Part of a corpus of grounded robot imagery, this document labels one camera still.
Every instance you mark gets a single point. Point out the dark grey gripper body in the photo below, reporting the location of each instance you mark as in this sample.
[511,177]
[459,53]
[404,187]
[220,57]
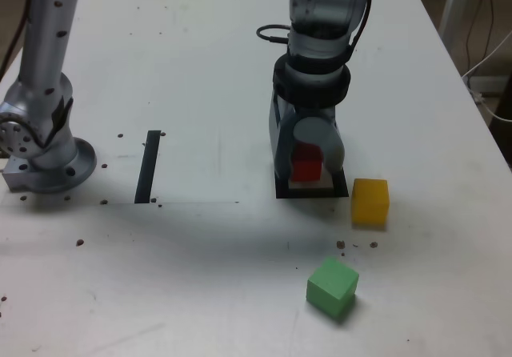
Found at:
[320,113]

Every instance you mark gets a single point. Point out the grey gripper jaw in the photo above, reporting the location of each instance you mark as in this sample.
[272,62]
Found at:
[320,133]
[282,141]

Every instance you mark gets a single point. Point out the red cube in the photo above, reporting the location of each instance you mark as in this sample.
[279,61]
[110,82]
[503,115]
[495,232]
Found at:
[306,169]

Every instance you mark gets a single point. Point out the yellow cube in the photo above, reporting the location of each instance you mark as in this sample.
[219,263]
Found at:
[370,205]

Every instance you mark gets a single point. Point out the green cube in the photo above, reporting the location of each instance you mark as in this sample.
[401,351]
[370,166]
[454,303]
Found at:
[330,289]

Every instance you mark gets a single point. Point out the black tape square outline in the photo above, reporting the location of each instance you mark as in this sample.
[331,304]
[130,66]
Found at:
[312,193]

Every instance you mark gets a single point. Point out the black tape strip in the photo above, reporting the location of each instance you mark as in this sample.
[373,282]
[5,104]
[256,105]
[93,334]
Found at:
[147,165]

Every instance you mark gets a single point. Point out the white power strip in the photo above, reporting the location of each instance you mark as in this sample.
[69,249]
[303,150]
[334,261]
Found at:
[486,85]

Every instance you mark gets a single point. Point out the white metal post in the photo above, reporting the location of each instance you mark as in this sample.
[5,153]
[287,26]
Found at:
[452,5]

